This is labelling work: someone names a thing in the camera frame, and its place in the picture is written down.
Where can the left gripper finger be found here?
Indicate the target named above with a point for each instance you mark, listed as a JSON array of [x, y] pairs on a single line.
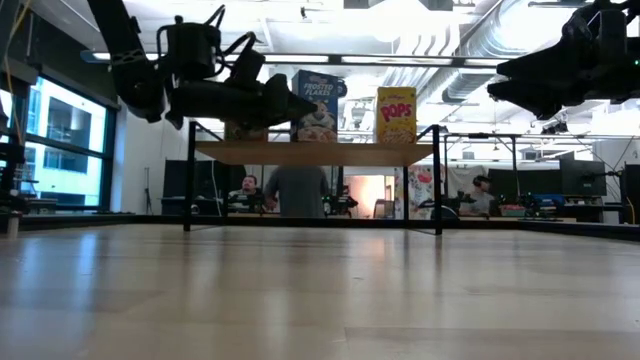
[[290, 105]]

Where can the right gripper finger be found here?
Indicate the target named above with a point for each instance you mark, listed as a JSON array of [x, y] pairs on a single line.
[[550, 62], [535, 95]]

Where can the blue Frosted Flakes box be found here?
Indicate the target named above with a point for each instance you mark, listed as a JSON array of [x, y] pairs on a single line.
[[320, 100]]

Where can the orange Frosted Mini Wheats box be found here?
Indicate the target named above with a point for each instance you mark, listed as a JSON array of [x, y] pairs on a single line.
[[245, 134]]

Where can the yellow Corn Pops box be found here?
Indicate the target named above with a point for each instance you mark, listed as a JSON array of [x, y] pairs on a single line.
[[395, 115]]

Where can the background black robot arm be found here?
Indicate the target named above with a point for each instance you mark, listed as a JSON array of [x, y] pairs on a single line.
[[342, 202], [250, 202]]

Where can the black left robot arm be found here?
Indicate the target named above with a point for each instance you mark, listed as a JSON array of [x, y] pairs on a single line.
[[130, 65]]

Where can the long ceiling light bar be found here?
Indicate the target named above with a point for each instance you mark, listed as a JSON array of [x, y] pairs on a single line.
[[300, 58]]

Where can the black ceiling spotlight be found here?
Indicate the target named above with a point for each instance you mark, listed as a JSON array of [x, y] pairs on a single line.
[[343, 89]]

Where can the black cabinet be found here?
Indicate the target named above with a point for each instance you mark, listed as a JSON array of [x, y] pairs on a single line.
[[200, 185]]

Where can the person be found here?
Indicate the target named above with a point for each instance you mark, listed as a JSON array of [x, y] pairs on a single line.
[[248, 184], [481, 197], [297, 192]]

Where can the black monitor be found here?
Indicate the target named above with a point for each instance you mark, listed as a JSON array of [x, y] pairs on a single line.
[[582, 177]]

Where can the black tripod stand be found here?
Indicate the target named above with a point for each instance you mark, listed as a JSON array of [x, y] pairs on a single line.
[[147, 190]]

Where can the colourful poster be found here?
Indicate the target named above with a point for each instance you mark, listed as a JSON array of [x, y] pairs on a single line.
[[420, 192]]

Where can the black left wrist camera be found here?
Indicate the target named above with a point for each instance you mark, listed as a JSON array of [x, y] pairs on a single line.
[[248, 65]]

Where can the wooden shelf with black frame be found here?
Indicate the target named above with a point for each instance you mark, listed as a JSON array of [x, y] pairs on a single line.
[[310, 153]]

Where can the background black metal frame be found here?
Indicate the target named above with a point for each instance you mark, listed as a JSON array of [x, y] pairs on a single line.
[[514, 165]]

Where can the silver ventilation duct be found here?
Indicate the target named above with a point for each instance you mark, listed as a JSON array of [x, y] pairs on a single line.
[[480, 30]]

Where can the black aluminium rig frame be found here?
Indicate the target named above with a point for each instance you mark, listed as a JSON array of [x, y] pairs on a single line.
[[100, 220]]

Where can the small white post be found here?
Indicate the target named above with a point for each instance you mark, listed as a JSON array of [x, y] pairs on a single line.
[[13, 226]]

